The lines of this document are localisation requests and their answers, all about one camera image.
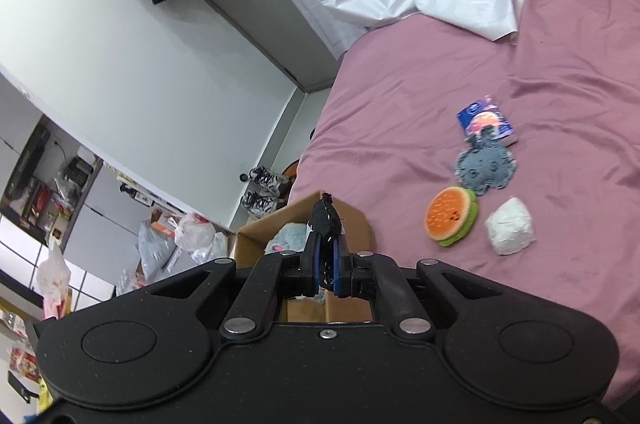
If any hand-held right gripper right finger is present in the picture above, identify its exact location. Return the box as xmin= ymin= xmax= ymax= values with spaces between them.
xmin=333 ymin=234 xmax=507 ymax=340

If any cardboard box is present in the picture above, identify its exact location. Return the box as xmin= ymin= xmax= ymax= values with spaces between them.
xmin=233 ymin=190 xmax=374 ymax=323

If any white and pink plastic bag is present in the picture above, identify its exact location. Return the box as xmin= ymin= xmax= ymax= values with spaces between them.
xmin=37 ymin=238 xmax=74 ymax=321

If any grey plastic bag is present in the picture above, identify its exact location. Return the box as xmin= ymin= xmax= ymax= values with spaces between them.
xmin=137 ymin=219 xmax=187 ymax=281

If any white and red plastic bag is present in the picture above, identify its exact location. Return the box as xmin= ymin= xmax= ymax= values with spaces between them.
xmin=172 ymin=211 xmax=229 ymax=253

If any pink bed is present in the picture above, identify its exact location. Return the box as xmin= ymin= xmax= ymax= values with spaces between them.
xmin=287 ymin=0 xmax=640 ymax=424

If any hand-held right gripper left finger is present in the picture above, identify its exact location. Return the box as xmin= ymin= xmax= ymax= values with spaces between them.
xmin=144 ymin=235 xmax=322 ymax=338

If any blue printed card packet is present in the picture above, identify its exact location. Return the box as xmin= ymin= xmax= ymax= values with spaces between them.
xmin=455 ymin=94 xmax=518 ymax=148

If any light blue plush toy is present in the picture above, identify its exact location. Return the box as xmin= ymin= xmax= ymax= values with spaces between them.
xmin=263 ymin=221 xmax=309 ymax=255

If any cluttered storage shelf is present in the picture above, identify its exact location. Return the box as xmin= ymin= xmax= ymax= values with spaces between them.
xmin=0 ymin=114 xmax=107 ymax=246

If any burger plush toy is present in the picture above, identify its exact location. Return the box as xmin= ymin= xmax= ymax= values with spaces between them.
xmin=424 ymin=185 xmax=480 ymax=249

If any black soft toy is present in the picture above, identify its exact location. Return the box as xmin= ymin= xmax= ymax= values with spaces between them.
xmin=309 ymin=191 xmax=347 ymax=251

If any white crumpled soft ball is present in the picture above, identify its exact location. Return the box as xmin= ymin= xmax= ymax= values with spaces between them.
xmin=484 ymin=197 xmax=535 ymax=257

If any black and white sneaker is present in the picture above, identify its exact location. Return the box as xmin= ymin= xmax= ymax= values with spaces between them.
xmin=248 ymin=165 xmax=289 ymax=197
xmin=240 ymin=189 xmax=281 ymax=219

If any grey plush toy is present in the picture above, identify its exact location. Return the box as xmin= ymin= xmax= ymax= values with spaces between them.
xmin=452 ymin=127 xmax=520 ymax=198

